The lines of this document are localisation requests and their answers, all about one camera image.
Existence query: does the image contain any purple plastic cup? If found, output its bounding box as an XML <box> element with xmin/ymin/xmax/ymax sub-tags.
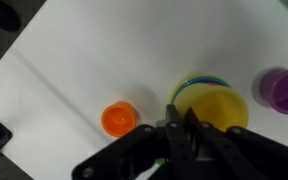
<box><xmin>259</xmin><ymin>68</ymin><xmax>288</xmax><ymax>116</ymax></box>

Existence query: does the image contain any black rounded object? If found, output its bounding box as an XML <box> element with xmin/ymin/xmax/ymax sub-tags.
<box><xmin>0</xmin><ymin>0</ymin><xmax>22</xmax><ymax>33</ymax></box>

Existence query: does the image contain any orange plastic cup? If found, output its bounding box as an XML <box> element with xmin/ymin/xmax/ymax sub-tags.
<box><xmin>100</xmin><ymin>101</ymin><xmax>139</xmax><ymax>139</ymax></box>

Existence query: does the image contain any lime plastic cup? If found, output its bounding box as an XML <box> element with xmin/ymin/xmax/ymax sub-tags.
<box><xmin>168</xmin><ymin>73</ymin><xmax>232</xmax><ymax>105</ymax></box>

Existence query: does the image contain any yellow plastic cup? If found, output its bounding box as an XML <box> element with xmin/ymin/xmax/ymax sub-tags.
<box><xmin>173</xmin><ymin>82</ymin><xmax>250</xmax><ymax>133</ymax></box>

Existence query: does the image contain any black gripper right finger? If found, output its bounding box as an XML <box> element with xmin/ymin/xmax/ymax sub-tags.
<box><xmin>184</xmin><ymin>107</ymin><xmax>288</xmax><ymax>180</ymax></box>

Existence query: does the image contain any blue plastic cup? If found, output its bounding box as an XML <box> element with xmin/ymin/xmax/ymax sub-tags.
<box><xmin>171</xmin><ymin>76</ymin><xmax>231</xmax><ymax>103</ymax></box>

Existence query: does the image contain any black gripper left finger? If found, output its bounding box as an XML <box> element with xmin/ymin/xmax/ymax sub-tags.
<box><xmin>71</xmin><ymin>104</ymin><xmax>198</xmax><ymax>180</ymax></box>

